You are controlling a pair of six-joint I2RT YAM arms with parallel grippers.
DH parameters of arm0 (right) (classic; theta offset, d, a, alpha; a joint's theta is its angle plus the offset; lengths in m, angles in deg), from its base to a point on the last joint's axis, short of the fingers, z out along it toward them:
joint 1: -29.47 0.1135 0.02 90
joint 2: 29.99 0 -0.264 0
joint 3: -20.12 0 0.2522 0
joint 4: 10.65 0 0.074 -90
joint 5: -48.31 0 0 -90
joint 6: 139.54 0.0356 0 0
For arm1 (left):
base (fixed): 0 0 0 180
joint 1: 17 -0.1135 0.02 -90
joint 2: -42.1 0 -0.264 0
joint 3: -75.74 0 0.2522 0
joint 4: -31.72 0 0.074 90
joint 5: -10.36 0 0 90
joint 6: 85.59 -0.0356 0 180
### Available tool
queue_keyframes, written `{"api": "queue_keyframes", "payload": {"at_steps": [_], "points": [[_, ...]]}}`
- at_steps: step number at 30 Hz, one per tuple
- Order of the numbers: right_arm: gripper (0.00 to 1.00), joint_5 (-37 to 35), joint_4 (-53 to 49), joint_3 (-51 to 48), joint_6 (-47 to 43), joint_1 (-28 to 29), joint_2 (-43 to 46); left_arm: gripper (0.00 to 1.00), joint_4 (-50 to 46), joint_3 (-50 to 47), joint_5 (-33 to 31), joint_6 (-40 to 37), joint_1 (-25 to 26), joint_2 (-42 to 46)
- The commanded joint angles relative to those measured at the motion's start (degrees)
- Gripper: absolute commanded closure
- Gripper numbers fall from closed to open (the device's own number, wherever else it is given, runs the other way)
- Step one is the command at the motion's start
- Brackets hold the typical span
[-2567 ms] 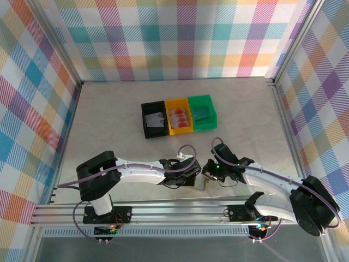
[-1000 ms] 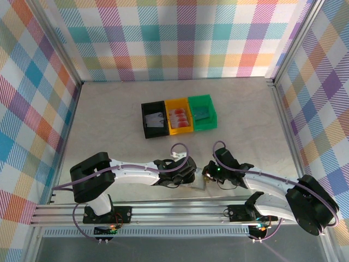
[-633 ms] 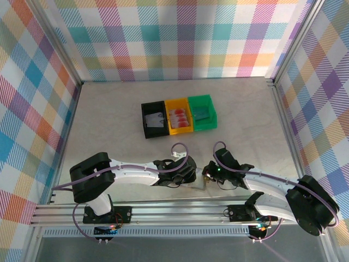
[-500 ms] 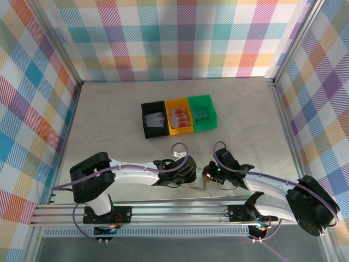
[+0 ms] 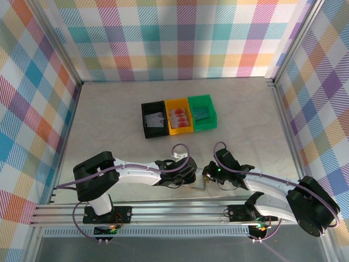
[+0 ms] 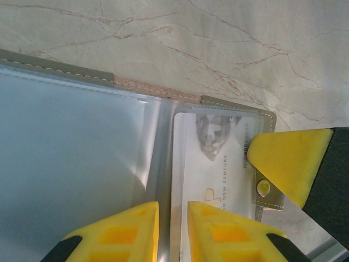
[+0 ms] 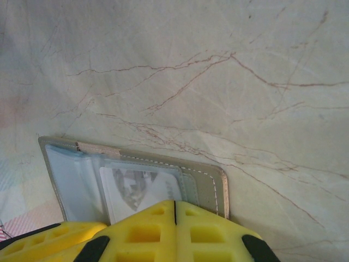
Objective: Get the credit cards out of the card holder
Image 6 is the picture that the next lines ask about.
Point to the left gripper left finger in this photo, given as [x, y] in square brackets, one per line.
[114, 240]

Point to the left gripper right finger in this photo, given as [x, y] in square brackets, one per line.
[231, 240]

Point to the white diamond print card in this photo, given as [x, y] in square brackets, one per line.
[196, 163]

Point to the aluminium mounting rail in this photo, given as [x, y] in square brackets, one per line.
[332, 253]

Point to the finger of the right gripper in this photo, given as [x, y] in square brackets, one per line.
[294, 163]

